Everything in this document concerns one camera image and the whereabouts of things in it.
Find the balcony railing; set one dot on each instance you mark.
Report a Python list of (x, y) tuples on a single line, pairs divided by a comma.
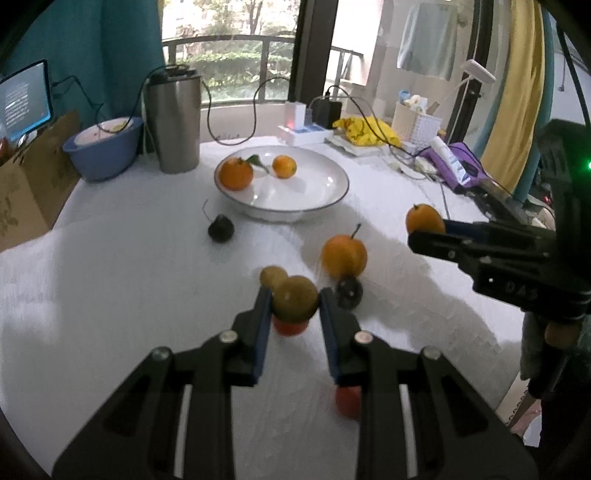
[(221, 42)]

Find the blue bowl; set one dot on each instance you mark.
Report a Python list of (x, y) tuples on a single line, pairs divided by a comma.
[(101, 159)]

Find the pink bowl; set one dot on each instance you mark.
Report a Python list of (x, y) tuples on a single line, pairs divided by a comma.
[(99, 134)]

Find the person's right hand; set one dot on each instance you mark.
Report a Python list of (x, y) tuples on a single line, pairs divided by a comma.
[(561, 334)]

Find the yellow plastic bag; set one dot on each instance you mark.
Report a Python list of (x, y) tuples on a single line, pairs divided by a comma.
[(364, 129)]

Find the white power strip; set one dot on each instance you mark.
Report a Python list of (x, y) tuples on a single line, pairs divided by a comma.
[(307, 136)]

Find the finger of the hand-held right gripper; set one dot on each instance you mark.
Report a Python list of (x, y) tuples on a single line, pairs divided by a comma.
[(438, 247), (459, 227)]

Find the black charger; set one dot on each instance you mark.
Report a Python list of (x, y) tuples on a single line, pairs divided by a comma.
[(328, 114)]

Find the white plate with dark rim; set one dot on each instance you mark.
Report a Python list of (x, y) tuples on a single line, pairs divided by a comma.
[(300, 196)]

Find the white tube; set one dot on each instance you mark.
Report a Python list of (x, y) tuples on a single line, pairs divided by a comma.
[(455, 159)]

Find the teal curtain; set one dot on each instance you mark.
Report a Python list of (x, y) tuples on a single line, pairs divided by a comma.
[(101, 46)]

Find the hanging light blue towel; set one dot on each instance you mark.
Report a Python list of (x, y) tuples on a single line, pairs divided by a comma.
[(427, 41)]

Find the white folded cloth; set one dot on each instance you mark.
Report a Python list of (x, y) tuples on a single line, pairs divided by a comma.
[(360, 148)]

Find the dark plum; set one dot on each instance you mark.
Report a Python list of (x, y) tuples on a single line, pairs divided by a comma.
[(220, 228), (349, 295)]

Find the tablet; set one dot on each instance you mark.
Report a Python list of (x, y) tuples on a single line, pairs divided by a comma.
[(23, 101)]

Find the black window frame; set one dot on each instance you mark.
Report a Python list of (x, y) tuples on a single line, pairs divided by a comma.
[(314, 46)]

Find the white perforated basket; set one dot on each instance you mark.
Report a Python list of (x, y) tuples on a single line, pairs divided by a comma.
[(418, 124)]

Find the large orange with stem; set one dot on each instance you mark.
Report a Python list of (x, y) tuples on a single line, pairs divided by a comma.
[(344, 256)]

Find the stainless steel tumbler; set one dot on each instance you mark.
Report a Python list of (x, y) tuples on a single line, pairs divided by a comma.
[(173, 124)]

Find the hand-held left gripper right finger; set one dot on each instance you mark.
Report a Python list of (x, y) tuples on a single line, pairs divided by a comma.
[(328, 332)]

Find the purple cloth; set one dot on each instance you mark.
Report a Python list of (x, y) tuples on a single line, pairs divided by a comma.
[(443, 168)]

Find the yellow curtain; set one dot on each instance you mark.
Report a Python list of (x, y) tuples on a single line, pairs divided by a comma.
[(517, 92)]

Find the white desk lamp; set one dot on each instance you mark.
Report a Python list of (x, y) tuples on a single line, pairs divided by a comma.
[(478, 71)]

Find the green-brown kiwi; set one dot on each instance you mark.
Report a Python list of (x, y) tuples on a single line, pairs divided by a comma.
[(270, 275), (295, 300)]

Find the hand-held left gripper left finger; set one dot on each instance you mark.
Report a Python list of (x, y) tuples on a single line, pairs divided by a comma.
[(263, 332)]

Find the small packets bundle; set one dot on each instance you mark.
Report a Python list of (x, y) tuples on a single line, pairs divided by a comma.
[(413, 101)]

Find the red tomato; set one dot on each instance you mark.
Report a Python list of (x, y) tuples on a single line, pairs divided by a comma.
[(291, 328), (348, 404)]

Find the brown cardboard box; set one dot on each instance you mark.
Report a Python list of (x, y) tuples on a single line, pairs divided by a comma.
[(27, 194)]

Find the white charger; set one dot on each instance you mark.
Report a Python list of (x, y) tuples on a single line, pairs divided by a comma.
[(295, 115)]

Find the small orange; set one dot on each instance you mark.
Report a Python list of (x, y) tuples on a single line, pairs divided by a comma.
[(422, 219), (284, 167)]

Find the orange with green leaf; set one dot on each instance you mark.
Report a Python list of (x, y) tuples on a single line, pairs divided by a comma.
[(235, 175)]

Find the black rectangular device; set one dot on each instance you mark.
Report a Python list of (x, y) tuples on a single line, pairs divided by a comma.
[(508, 203)]

